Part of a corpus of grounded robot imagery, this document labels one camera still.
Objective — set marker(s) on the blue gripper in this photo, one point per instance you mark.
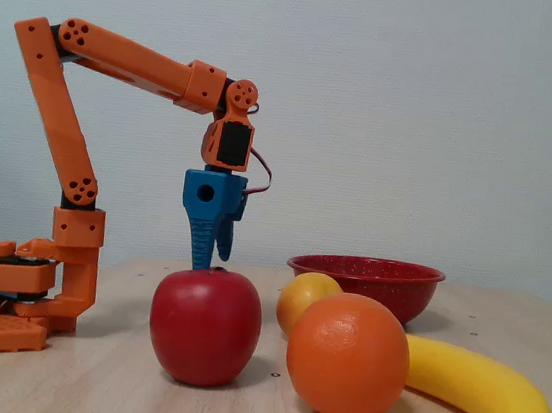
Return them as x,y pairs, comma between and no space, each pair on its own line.
213,198

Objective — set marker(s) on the dark purple plum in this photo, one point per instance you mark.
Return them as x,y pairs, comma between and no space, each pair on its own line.
219,269

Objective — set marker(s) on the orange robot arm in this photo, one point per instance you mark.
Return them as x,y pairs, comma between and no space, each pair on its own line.
60,114

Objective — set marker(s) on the red speckled bowl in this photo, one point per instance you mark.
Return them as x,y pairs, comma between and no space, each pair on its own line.
387,285

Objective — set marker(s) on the red apple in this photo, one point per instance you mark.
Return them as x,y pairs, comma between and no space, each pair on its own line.
204,328

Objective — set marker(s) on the orange fruit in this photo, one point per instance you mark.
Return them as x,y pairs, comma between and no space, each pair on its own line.
348,357

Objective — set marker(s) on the yellow banana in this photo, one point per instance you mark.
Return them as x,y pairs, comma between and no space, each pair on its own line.
485,388

